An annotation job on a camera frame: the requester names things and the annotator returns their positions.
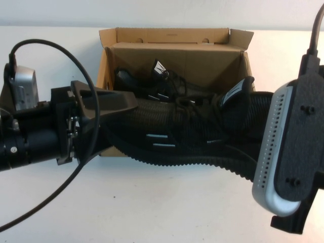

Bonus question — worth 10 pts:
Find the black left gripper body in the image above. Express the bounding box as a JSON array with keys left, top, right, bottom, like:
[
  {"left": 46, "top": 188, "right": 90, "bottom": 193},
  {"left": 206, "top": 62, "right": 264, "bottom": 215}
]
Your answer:
[{"left": 15, "top": 87, "right": 77, "bottom": 166}]

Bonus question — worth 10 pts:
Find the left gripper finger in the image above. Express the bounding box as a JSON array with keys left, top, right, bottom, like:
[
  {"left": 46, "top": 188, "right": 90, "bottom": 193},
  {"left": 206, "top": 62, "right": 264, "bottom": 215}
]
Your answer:
[
  {"left": 70, "top": 80, "right": 139, "bottom": 120},
  {"left": 73, "top": 118, "right": 107, "bottom": 159}
]

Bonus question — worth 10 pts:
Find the black knit sneaker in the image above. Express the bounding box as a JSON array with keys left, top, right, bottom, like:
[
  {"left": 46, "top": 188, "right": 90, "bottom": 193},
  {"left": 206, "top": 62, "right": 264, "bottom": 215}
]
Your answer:
[
  {"left": 113, "top": 59, "right": 221, "bottom": 102},
  {"left": 100, "top": 75, "right": 279, "bottom": 183}
]

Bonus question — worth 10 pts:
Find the brown cardboard shoe box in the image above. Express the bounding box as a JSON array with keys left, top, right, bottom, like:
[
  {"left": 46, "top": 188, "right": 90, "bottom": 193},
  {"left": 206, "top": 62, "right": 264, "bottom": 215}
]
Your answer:
[{"left": 97, "top": 27, "right": 255, "bottom": 158}]

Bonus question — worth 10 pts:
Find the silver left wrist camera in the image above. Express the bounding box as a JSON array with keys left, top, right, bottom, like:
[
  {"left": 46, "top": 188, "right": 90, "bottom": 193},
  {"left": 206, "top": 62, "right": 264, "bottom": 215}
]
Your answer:
[{"left": 10, "top": 65, "right": 41, "bottom": 112}]

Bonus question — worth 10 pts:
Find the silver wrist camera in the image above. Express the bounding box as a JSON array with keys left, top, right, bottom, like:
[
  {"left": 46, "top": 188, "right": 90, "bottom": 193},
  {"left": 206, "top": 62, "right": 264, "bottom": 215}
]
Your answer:
[
  {"left": 10, "top": 65, "right": 41, "bottom": 112},
  {"left": 251, "top": 81, "right": 303, "bottom": 218}
]

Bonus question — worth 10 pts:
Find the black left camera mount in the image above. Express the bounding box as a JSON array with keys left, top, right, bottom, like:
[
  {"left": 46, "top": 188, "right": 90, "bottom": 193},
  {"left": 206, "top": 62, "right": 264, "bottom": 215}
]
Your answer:
[{"left": 0, "top": 62, "right": 20, "bottom": 112}]

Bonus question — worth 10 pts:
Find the black left camera cable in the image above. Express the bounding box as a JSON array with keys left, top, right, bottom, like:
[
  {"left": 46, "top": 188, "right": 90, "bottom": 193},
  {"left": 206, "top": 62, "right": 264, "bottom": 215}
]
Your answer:
[{"left": 0, "top": 38, "right": 114, "bottom": 232}]

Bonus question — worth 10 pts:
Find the black camera cable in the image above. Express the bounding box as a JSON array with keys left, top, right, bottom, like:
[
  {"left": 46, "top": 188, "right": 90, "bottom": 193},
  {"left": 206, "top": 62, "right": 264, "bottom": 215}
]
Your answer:
[
  {"left": 0, "top": 38, "right": 114, "bottom": 232},
  {"left": 307, "top": 0, "right": 324, "bottom": 56}
]

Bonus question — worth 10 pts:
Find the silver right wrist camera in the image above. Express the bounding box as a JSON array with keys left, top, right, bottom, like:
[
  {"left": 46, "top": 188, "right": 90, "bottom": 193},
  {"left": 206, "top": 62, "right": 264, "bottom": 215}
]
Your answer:
[{"left": 251, "top": 81, "right": 303, "bottom": 218}]

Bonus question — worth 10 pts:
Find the black right camera cable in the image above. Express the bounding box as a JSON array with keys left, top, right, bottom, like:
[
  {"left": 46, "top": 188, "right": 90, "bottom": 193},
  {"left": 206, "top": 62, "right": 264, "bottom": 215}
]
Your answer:
[{"left": 307, "top": 0, "right": 324, "bottom": 56}]

